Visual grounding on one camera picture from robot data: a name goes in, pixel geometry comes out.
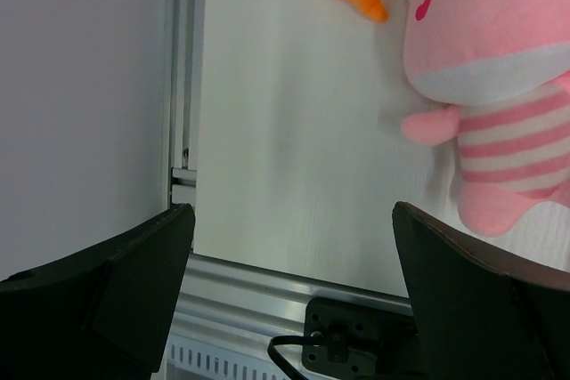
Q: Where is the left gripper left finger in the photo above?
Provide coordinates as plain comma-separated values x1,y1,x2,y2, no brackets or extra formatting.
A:
1,204,195,379

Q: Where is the pink striped plush left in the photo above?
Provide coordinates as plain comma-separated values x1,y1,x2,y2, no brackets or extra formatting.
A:
402,0,569,237

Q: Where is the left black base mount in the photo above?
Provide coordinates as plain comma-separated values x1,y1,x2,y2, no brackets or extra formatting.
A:
302,297,427,379

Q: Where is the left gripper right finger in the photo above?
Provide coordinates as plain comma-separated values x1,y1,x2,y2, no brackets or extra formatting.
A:
392,202,569,379

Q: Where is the aluminium front rail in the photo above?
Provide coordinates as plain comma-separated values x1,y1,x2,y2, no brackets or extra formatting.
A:
163,255,411,379

